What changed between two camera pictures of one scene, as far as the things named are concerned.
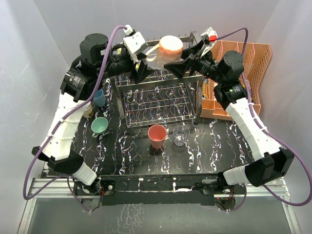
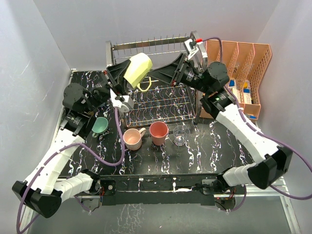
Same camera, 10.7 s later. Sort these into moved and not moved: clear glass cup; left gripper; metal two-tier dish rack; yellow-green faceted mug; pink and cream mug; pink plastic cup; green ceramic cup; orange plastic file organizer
Moved: pink and cream mug; pink plastic cup; left gripper; yellow-green faceted mug
Not moved: clear glass cup; metal two-tier dish rack; orange plastic file organizer; green ceramic cup
